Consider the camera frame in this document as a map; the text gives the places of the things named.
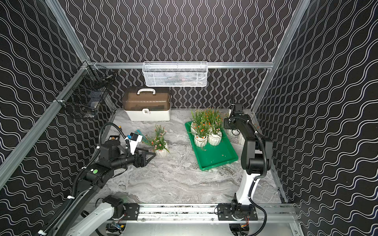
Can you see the black tray with brown items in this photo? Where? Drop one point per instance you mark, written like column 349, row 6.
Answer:
column 113, row 137

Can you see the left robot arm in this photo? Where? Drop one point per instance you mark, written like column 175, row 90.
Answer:
column 108, row 157

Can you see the green grass plant white pot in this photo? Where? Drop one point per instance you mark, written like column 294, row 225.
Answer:
column 198, row 118

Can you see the pink flower plant front pot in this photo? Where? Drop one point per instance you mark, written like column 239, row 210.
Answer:
column 215, row 134

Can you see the white wire mesh basket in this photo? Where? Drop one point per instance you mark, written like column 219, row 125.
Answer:
column 175, row 73

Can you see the orange flower plant pot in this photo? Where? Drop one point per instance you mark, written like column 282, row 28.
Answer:
column 214, row 118
column 200, row 132

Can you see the pink flower plant pot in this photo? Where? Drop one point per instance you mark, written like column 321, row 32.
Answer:
column 215, row 134
column 230, row 132
column 157, row 141

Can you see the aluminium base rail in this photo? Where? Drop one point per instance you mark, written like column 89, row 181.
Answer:
column 220, row 213

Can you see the black wire wall basket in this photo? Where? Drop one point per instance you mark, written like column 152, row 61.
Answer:
column 87, row 96

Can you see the green plastic tray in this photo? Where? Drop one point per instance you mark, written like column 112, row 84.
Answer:
column 209, row 157

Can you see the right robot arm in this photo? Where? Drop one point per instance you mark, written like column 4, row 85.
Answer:
column 255, row 161

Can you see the teal handled tool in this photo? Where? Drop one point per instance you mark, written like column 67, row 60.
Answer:
column 138, row 132

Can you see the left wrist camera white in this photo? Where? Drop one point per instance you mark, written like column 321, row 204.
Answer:
column 132, row 141

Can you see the brown lidded storage case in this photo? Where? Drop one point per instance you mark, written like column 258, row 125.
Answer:
column 146, row 104

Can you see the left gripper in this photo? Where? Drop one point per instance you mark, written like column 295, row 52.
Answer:
column 140, row 159

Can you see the orange flower plant back pot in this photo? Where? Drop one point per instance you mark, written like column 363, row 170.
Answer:
column 200, row 132

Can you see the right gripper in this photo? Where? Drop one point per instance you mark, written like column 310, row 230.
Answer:
column 226, row 126

